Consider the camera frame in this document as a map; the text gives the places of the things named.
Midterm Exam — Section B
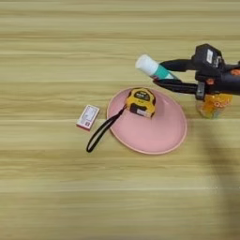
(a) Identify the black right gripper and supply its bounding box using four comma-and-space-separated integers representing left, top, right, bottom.
152, 58, 240, 101

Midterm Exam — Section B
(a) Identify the white green toothpaste tube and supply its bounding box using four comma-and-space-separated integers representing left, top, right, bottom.
134, 53, 179, 81

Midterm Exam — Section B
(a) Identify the yellow black tape measure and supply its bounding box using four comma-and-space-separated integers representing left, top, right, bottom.
85, 87, 158, 154

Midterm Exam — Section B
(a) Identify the pink round plate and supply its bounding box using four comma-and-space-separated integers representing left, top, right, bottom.
106, 87, 188, 156

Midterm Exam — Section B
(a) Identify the small red white box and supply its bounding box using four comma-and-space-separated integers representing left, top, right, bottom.
75, 104, 101, 132

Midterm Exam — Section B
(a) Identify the black box with white label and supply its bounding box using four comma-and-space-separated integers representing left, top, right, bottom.
191, 43, 225, 78

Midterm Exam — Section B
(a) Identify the orange juice bottle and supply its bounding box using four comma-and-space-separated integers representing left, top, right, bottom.
195, 93, 233, 120

